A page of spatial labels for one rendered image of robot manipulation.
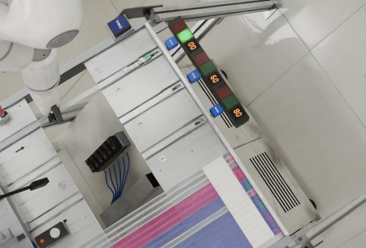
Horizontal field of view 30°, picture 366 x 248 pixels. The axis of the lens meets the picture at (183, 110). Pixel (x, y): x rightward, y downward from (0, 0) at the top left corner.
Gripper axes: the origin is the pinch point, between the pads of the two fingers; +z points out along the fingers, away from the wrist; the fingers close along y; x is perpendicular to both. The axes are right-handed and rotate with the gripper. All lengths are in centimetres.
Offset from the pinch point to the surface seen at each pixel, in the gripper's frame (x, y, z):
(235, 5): 73, -11, 33
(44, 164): -6.7, 10.3, 12.3
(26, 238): -19.5, 25.1, 8.4
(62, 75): 8.9, -8.0, 9.6
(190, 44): 41.7, 2.7, 4.8
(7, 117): -8.8, -5.1, 10.6
